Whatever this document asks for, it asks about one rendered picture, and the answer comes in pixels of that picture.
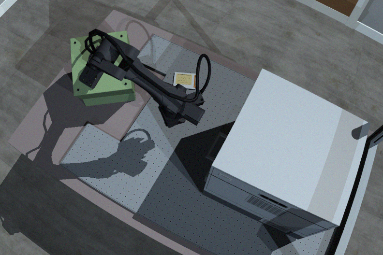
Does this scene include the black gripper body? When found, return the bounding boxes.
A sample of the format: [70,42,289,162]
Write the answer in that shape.
[159,105,186,128]

